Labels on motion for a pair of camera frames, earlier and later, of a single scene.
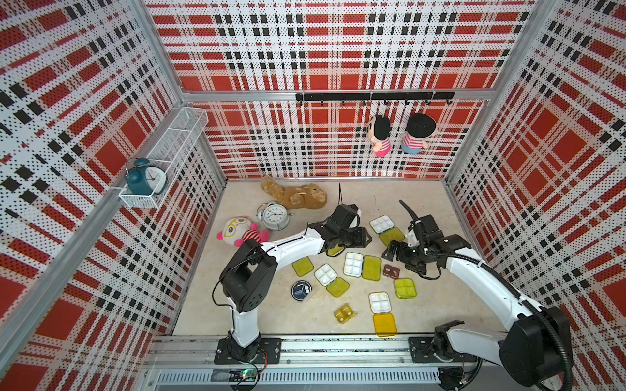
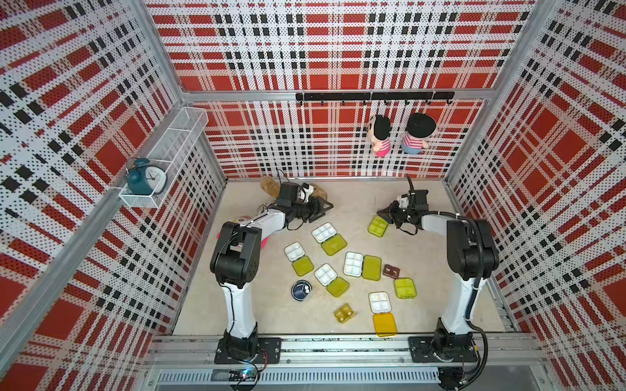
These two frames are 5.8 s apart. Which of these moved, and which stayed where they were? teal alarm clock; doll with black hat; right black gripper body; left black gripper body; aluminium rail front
Moved: right black gripper body; left black gripper body
Stayed: doll with black hat; teal alarm clock; aluminium rail front
